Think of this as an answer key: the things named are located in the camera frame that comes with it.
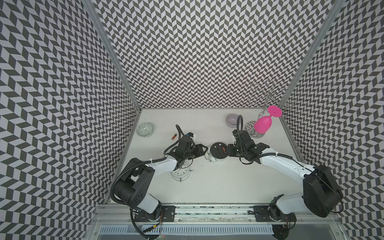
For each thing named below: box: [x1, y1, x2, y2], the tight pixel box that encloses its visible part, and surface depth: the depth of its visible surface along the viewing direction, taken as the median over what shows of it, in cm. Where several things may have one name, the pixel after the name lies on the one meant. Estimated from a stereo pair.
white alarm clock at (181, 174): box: [171, 160, 192, 182], surface depth 84 cm
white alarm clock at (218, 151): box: [204, 142, 229, 163], surface depth 92 cm
